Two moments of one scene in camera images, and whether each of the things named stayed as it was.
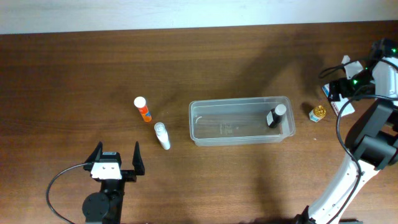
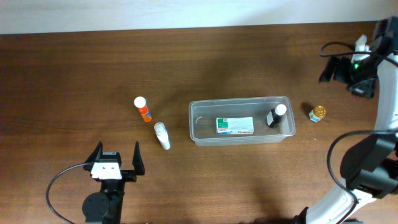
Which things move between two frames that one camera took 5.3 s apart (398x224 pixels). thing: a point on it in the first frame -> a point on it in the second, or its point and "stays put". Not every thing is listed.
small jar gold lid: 317,113 stays put
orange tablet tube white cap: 140,103 stays put
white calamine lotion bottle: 162,135 stays put
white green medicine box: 347,109 -> 234,126
